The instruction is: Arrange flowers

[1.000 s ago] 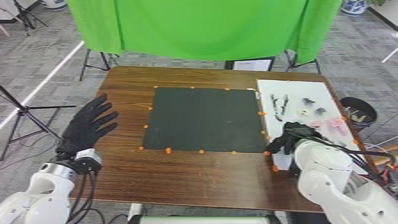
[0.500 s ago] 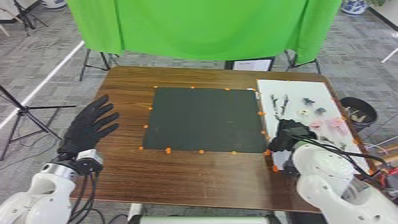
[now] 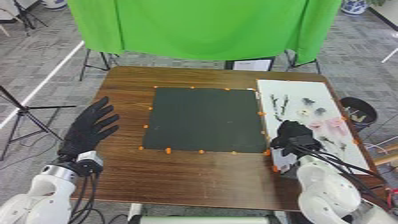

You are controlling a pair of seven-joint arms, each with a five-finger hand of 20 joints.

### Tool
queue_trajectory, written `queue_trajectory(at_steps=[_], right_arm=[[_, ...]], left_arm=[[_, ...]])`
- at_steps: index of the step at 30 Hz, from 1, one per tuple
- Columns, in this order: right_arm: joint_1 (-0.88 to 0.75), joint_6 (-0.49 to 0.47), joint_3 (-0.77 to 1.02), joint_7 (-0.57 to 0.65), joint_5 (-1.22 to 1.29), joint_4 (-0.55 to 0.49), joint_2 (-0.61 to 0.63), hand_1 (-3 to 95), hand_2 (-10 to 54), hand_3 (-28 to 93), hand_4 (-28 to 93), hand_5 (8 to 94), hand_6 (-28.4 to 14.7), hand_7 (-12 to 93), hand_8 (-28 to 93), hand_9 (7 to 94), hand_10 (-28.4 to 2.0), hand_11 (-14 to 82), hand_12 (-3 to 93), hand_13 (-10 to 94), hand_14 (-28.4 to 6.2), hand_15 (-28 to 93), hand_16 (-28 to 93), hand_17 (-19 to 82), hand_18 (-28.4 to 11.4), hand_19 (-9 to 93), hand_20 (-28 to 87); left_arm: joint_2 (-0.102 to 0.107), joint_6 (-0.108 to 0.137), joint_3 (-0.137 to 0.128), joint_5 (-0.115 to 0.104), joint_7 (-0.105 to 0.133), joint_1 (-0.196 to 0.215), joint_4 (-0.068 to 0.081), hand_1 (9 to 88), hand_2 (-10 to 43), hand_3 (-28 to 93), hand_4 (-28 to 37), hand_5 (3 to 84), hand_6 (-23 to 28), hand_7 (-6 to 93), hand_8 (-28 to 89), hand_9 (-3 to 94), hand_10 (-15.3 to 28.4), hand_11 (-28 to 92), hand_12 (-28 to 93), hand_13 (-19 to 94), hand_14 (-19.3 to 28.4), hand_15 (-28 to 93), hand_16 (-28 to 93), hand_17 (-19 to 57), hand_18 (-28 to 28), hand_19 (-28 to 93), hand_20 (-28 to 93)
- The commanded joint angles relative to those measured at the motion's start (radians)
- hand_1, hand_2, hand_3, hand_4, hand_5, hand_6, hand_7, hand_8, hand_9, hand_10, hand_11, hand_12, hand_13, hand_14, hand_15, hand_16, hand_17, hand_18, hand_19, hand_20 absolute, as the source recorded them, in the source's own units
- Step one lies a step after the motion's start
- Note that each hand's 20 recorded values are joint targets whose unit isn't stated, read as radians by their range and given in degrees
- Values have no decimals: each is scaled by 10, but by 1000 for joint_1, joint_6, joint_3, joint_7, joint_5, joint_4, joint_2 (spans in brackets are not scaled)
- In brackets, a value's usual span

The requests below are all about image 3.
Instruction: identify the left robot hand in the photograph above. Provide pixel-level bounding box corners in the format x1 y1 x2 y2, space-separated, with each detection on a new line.
58 96 123 158

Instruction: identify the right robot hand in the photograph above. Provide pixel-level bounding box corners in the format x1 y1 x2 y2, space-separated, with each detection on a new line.
269 120 317 150

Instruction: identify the pink flower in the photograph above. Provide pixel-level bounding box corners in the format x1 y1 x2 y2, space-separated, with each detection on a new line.
308 120 328 132

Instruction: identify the white flower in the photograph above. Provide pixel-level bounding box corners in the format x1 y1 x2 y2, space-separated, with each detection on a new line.
296 108 315 118

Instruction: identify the green sprig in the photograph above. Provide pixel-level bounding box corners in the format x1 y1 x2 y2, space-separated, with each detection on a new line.
282 94 292 117
269 94 282 115

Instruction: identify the black tripod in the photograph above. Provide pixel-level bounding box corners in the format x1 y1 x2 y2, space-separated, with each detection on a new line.
0 85 79 162

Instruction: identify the white sheet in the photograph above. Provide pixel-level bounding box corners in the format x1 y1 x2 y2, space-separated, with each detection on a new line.
257 79 374 176

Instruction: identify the black bin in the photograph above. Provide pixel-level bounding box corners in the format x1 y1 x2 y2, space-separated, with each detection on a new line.
338 96 381 133

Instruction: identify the dark mat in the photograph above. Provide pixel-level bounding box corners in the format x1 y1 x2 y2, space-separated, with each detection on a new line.
141 87 271 155

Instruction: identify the framed white sign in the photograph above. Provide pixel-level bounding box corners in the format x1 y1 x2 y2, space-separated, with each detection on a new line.
225 56 278 72

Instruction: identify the pale grey bar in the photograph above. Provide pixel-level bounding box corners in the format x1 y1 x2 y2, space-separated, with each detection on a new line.
138 215 273 224

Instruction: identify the blue and white vase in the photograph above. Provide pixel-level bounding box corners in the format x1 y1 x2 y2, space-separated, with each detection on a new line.
340 0 372 16
42 0 70 10

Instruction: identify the black cable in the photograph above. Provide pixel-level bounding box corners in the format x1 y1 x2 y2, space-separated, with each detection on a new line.
68 172 129 224
294 145 395 209

